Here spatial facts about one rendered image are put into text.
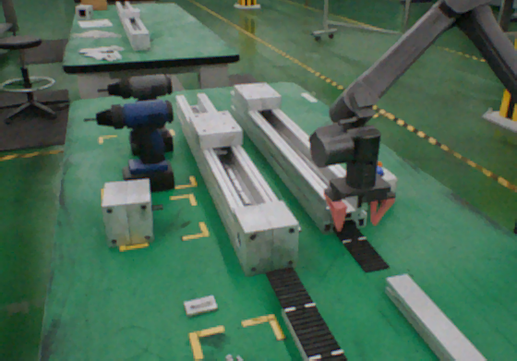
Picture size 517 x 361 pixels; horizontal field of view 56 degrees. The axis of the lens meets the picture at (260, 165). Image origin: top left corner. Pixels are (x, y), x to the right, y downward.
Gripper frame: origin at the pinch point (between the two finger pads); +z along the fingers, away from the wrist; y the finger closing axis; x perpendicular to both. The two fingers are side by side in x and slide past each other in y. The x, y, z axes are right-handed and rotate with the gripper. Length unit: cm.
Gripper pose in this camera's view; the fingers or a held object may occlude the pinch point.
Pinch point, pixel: (356, 223)
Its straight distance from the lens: 98.2
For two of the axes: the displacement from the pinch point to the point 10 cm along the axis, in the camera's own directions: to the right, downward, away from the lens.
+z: 0.1, 9.1, 4.2
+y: -9.6, 1.3, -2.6
